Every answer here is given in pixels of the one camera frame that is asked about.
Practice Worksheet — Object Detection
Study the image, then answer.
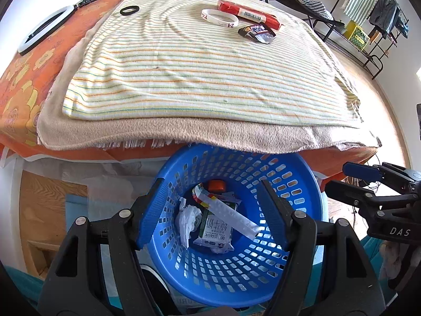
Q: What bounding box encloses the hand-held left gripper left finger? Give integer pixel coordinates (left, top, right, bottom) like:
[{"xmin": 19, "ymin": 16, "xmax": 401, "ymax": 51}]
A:
[{"xmin": 38, "ymin": 178, "xmax": 165, "ymax": 316}]

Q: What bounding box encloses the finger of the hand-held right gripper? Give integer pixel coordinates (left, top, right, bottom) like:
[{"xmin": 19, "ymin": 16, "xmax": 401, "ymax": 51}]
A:
[
  {"xmin": 325, "ymin": 180, "xmax": 412, "ymax": 218},
  {"xmin": 343, "ymin": 162, "xmax": 415, "ymax": 191}
]

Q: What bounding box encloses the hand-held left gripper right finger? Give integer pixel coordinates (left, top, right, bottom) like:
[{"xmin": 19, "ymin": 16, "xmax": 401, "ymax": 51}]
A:
[{"xmin": 257, "ymin": 180, "xmax": 385, "ymax": 316}]

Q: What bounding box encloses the large white tissue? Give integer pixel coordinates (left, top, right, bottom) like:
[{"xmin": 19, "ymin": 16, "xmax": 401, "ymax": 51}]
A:
[{"xmin": 175, "ymin": 197, "xmax": 202, "ymax": 249}]

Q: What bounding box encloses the red white strip pack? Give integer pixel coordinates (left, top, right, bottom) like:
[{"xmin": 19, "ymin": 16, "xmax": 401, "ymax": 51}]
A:
[{"xmin": 192, "ymin": 184, "xmax": 262, "ymax": 241}]

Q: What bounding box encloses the green and white milk carton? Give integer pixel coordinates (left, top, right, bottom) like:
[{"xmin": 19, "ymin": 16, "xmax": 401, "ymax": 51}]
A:
[{"xmin": 192, "ymin": 194, "xmax": 242, "ymax": 254}]

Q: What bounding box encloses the blue plastic basket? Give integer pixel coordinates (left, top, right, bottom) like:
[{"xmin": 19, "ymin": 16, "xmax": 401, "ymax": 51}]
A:
[{"xmin": 140, "ymin": 143, "xmax": 329, "ymax": 308}]

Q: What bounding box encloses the clear plastic sheet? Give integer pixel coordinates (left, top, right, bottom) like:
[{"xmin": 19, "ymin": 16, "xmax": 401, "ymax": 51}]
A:
[{"xmin": 0, "ymin": 148, "xmax": 165, "ymax": 211}]

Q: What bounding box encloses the beige towel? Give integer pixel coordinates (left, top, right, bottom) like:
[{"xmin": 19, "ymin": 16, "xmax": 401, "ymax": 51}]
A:
[{"xmin": 36, "ymin": 16, "xmax": 382, "ymax": 155}]

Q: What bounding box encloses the black metal clothes rack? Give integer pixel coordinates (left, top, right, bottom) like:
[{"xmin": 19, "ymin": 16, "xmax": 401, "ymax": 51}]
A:
[{"xmin": 325, "ymin": 0, "xmax": 412, "ymax": 80}]

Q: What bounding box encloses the yellow plastic crate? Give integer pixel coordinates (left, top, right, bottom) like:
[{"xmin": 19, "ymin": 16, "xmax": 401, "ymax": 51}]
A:
[{"xmin": 345, "ymin": 20, "xmax": 370, "ymax": 51}]

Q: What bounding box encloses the striped yellow towel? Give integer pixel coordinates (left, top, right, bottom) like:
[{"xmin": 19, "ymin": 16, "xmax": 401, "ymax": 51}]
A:
[{"xmin": 62, "ymin": 0, "xmax": 362, "ymax": 129}]

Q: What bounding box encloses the blue hanging garment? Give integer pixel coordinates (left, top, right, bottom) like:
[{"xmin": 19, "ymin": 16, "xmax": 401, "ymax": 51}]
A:
[{"xmin": 393, "ymin": 10, "xmax": 410, "ymax": 40}]

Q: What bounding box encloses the teal cloth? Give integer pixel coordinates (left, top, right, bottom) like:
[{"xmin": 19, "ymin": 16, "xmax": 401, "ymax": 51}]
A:
[{"xmin": 0, "ymin": 263, "xmax": 45, "ymax": 307}]

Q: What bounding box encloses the dark grey jacket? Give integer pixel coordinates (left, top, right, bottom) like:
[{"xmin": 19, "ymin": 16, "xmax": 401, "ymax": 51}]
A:
[{"xmin": 368, "ymin": 0, "xmax": 400, "ymax": 35}]

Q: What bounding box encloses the striped grey clothing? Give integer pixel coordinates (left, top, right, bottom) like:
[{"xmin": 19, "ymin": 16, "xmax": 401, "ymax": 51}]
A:
[{"xmin": 301, "ymin": 0, "xmax": 333, "ymax": 20}]

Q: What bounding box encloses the dark snack wrapper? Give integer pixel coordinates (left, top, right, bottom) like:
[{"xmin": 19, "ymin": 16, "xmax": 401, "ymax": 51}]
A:
[{"xmin": 238, "ymin": 22, "xmax": 276, "ymax": 44}]

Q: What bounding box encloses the orange floral bedsheet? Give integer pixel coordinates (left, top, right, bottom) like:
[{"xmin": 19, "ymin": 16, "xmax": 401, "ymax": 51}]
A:
[{"xmin": 0, "ymin": 0, "xmax": 379, "ymax": 167}]

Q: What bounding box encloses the red cardboard box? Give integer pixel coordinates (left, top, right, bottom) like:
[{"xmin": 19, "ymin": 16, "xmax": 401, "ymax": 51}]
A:
[{"xmin": 217, "ymin": 0, "xmax": 282, "ymax": 31}]

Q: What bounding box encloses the white rubber wristband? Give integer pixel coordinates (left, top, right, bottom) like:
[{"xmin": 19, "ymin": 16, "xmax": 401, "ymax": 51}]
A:
[{"xmin": 202, "ymin": 8, "xmax": 239, "ymax": 28}]

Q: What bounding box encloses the white ring light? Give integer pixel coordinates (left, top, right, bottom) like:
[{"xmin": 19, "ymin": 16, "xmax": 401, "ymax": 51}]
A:
[{"xmin": 18, "ymin": 5, "xmax": 78, "ymax": 56}]

